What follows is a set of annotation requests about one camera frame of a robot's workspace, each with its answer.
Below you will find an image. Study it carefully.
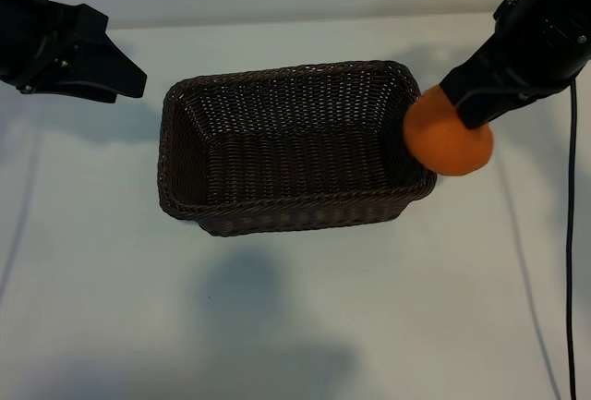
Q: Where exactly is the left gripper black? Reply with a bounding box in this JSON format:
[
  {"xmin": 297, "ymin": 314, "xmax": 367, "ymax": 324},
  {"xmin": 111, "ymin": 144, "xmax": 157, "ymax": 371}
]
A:
[{"xmin": 0, "ymin": 1, "xmax": 148, "ymax": 104}]

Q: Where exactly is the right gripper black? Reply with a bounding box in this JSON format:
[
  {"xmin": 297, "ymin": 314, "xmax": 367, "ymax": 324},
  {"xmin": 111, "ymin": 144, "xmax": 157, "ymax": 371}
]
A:
[{"xmin": 438, "ymin": 0, "xmax": 591, "ymax": 131}]

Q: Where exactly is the orange fruit with knob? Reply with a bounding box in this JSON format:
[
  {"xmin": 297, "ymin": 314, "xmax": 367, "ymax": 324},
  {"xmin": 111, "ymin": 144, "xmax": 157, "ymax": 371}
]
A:
[{"xmin": 402, "ymin": 85, "xmax": 495, "ymax": 177}]

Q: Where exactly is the dark brown wicker basket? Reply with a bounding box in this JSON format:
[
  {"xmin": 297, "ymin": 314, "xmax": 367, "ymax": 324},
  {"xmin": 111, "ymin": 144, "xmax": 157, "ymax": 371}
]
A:
[{"xmin": 158, "ymin": 60, "xmax": 439, "ymax": 238}]

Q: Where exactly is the smooth black cable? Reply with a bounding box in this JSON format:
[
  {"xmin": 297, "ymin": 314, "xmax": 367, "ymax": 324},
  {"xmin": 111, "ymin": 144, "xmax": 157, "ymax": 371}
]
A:
[{"xmin": 563, "ymin": 77, "xmax": 580, "ymax": 400}]

